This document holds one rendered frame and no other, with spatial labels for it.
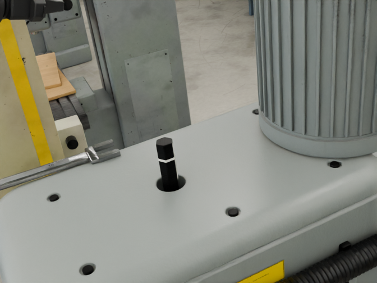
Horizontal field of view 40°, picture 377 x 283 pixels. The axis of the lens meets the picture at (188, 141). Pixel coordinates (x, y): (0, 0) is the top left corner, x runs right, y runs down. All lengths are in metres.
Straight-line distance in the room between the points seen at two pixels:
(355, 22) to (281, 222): 0.23
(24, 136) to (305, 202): 1.99
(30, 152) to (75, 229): 1.93
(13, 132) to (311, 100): 1.96
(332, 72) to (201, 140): 0.21
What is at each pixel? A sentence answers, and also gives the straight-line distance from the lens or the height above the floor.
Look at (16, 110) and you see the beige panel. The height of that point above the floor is 1.28.
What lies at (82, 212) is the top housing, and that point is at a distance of 0.63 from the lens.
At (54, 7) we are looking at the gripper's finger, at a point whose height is 1.98.
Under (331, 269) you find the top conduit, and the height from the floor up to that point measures 1.80.
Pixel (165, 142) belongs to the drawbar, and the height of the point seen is 1.95.
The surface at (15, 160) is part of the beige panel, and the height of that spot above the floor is 1.04.
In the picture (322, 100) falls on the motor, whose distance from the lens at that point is 0.63.
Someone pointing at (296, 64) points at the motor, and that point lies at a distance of 0.62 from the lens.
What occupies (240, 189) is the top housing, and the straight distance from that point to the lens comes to 0.62.
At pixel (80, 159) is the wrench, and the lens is 0.71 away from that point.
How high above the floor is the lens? 2.26
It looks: 31 degrees down
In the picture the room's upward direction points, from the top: 8 degrees counter-clockwise
